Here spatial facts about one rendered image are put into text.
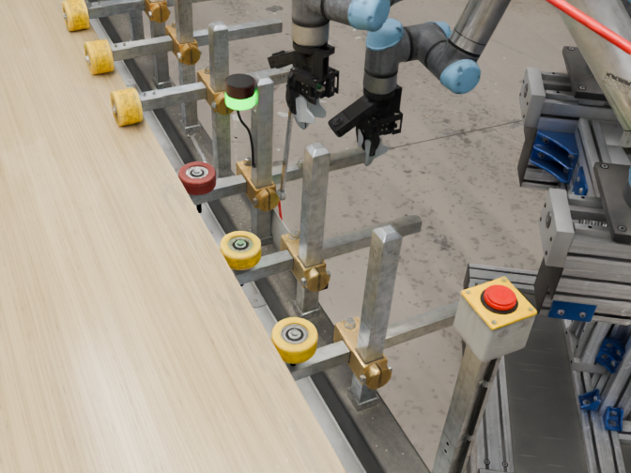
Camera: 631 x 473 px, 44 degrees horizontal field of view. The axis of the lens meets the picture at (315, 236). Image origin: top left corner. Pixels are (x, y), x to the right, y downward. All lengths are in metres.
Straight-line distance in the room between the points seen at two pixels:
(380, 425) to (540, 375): 0.90
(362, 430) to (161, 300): 0.44
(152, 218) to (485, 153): 2.14
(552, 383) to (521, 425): 0.19
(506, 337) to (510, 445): 1.13
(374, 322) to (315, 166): 0.29
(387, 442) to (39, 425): 0.61
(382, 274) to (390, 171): 2.04
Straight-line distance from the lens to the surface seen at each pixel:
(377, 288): 1.27
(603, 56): 1.30
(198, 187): 1.67
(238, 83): 1.55
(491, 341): 1.00
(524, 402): 2.24
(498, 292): 1.00
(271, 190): 1.70
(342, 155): 1.83
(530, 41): 4.49
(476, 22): 1.63
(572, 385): 2.33
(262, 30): 2.17
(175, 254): 1.50
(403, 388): 2.46
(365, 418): 1.50
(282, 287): 1.71
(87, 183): 1.70
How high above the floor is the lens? 1.91
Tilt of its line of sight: 41 degrees down
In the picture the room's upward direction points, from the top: 4 degrees clockwise
